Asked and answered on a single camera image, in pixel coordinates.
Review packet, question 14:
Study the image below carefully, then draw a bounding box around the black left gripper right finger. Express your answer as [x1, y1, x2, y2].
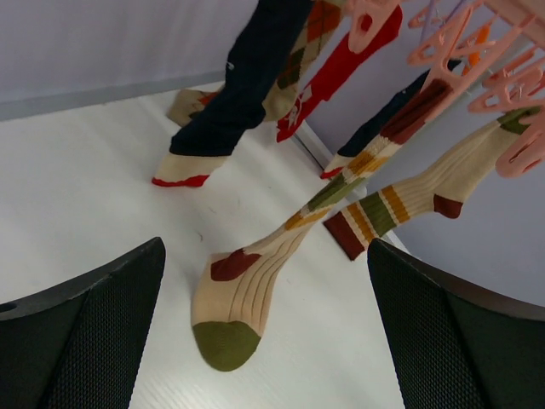
[367, 239, 544, 408]

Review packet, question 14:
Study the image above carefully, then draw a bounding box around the pink round clip hanger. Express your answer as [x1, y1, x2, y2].
[340, 1, 544, 183]

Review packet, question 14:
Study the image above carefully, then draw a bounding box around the navy sock red toe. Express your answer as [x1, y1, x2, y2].
[320, 72, 454, 184]

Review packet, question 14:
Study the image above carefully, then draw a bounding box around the beige orange argyle sock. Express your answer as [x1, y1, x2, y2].
[166, 0, 346, 127]

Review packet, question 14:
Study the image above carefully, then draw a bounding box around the navy sock beige toe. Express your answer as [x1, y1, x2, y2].
[152, 0, 313, 187]

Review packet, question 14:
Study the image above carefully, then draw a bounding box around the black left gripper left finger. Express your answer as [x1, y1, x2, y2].
[1, 237, 166, 409]

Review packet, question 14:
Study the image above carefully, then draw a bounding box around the beige striped ribbed sock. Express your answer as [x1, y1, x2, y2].
[324, 107, 542, 261]

